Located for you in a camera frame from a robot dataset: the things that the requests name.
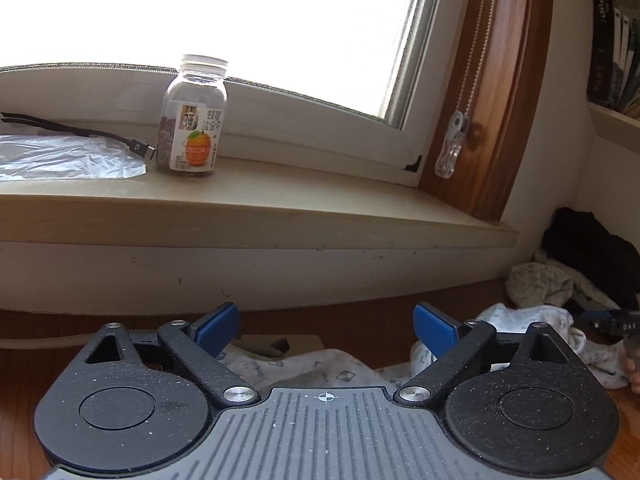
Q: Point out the person's right hand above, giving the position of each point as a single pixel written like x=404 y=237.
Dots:
x=635 y=375

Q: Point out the black folded sweater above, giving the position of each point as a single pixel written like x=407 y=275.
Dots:
x=585 y=245

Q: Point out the white patterned folded garment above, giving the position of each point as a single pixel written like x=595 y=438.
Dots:
x=597 y=296

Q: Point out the clear plastic bag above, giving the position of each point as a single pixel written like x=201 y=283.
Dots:
x=60 y=157

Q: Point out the beige socket plate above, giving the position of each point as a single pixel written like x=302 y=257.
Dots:
x=300 y=342

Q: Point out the beige window sill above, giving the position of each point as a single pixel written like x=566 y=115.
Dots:
x=250 y=210

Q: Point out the row of books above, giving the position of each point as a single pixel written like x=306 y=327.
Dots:
x=607 y=50

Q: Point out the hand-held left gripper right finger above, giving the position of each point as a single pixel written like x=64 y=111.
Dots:
x=435 y=330

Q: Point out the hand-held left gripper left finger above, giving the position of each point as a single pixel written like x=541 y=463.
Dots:
x=217 y=327

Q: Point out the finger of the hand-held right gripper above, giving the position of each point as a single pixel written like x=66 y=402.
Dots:
x=595 y=317

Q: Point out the glass jar with orange label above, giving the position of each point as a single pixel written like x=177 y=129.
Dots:
x=192 y=120

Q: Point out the wooden window trim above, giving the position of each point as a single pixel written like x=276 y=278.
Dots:
x=515 y=85

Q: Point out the white patterned pants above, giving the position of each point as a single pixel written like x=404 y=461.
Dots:
x=530 y=325

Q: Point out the white window frame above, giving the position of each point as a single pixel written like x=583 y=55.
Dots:
x=310 y=110

